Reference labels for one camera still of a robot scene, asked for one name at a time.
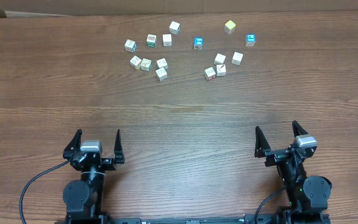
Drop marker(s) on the wooden block blue H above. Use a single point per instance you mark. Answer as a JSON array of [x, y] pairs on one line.
[[237, 58]]

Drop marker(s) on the blue top block right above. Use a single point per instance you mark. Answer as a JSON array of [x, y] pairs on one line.
[[250, 40]]

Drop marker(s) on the wooden block yellow side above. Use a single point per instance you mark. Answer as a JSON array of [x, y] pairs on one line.
[[219, 59]]

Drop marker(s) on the wooden block number two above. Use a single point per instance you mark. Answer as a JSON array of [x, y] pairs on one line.
[[161, 74]]

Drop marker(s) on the wooden block number four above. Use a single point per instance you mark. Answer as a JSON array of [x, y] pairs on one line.
[[220, 70]]

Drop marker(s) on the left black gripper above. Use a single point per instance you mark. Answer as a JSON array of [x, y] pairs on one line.
[[93, 159]]

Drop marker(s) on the cardboard backdrop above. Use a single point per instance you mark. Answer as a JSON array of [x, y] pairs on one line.
[[121, 7]]

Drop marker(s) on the blue top wooden block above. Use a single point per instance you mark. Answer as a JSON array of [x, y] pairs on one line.
[[198, 43]]

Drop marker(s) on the wooden block green letter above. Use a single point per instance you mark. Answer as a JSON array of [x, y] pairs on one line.
[[151, 40]]

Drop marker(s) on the wooden block blue side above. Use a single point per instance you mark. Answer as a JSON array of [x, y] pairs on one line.
[[130, 45]]

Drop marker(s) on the wooden block red thirteen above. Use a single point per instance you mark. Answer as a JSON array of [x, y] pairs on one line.
[[210, 73]]

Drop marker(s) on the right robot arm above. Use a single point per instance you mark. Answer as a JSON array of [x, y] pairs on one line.
[[308, 195]]

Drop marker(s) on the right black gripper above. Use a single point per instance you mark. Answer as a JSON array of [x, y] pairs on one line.
[[282, 154]]

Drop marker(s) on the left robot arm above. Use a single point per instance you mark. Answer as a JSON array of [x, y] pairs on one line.
[[84, 197]]

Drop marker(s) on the wooden block green edge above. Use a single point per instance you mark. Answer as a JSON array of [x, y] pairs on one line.
[[146, 65]]

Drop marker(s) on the wooden block red three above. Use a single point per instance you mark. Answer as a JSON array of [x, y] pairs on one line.
[[162, 63]]

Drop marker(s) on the wooden block yellow edge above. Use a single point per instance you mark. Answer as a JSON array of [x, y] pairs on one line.
[[135, 62]]

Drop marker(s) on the yellow top wooden block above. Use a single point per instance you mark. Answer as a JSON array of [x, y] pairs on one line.
[[229, 27]]

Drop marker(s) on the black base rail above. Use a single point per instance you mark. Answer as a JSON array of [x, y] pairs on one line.
[[246, 219]]

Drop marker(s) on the wooden block far top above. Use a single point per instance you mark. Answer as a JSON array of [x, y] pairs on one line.
[[174, 27]]

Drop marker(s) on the plain wooden block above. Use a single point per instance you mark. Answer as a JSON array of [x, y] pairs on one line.
[[167, 40]]

